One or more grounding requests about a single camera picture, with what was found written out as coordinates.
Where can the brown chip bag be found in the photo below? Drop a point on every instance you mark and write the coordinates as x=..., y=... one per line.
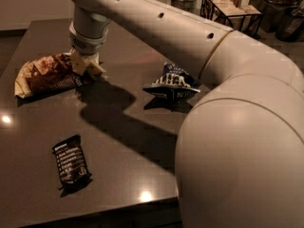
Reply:
x=51, y=73

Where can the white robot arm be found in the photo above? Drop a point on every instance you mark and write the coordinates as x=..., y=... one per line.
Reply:
x=240, y=151

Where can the blue chip bag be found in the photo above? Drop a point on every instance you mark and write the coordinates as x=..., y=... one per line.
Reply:
x=175, y=85

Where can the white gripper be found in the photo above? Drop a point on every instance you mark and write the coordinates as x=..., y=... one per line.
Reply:
x=87, y=44

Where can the brown napkins stack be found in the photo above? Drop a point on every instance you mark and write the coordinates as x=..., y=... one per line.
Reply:
x=232, y=5

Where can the metal cup holder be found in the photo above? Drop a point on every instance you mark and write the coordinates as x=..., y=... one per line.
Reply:
x=189, y=6

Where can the black snack bar wrapper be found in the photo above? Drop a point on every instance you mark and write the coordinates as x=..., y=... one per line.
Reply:
x=71, y=162

